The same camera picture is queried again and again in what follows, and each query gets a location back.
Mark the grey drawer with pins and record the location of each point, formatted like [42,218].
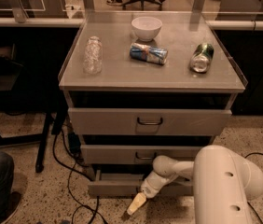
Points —
[130,121]
[127,185]
[130,155]

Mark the blue crushed can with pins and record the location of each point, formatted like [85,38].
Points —
[148,53]

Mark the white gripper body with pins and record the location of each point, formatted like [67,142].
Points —
[152,187]

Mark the clear plastic bottle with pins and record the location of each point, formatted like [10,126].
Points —
[93,56]

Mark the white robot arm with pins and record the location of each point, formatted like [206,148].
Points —
[223,183]

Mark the brown shoe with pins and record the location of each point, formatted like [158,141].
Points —
[13,204]

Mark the black power adapter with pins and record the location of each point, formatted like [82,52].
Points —
[74,143]

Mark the green soda can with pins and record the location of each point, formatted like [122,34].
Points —
[202,57]

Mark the white bowl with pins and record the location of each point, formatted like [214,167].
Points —
[146,28]

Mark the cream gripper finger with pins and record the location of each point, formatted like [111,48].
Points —
[138,201]

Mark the black table frame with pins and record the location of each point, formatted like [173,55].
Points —
[9,73]

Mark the grey drawer cabinet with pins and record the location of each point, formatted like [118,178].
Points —
[128,83]

